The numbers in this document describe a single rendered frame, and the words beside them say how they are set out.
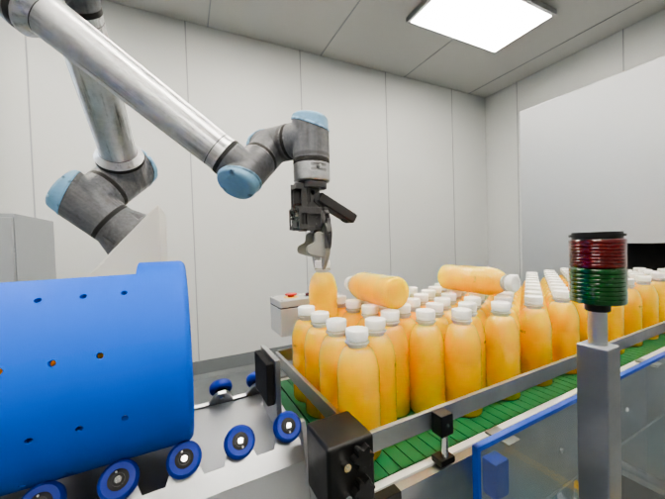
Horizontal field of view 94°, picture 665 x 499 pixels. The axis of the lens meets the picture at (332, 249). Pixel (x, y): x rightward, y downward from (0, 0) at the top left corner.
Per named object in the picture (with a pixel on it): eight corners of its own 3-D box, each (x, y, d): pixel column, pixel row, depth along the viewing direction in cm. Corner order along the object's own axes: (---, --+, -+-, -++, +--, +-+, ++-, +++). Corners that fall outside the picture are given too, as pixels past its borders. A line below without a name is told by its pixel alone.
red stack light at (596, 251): (559, 266, 45) (558, 240, 45) (581, 263, 48) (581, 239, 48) (615, 269, 39) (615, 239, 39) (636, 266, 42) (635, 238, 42)
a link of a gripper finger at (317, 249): (305, 270, 74) (302, 233, 75) (328, 269, 76) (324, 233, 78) (311, 269, 71) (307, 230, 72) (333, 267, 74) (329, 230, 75)
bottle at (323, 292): (343, 341, 79) (341, 267, 78) (324, 348, 73) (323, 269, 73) (324, 336, 83) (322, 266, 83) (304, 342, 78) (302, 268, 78)
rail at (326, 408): (275, 362, 80) (274, 351, 80) (278, 362, 80) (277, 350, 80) (357, 454, 44) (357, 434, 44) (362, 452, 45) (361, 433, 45)
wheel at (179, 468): (206, 465, 44) (207, 464, 42) (172, 488, 41) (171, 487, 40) (195, 435, 46) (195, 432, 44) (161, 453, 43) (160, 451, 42)
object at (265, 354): (255, 407, 63) (252, 346, 62) (267, 404, 64) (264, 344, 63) (269, 434, 54) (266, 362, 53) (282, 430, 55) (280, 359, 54)
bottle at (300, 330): (312, 383, 77) (309, 310, 77) (331, 393, 72) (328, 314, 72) (288, 394, 73) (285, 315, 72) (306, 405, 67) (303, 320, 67)
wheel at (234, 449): (218, 437, 46) (219, 434, 45) (246, 420, 49) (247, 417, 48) (230, 467, 45) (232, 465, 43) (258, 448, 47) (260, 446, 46)
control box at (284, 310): (270, 329, 94) (269, 295, 93) (330, 320, 103) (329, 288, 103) (281, 338, 85) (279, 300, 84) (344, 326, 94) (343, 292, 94)
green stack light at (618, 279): (559, 301, 45) (559, 267, 45) (582, 296, 48) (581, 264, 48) (615, 308, 40) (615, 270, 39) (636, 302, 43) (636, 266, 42)
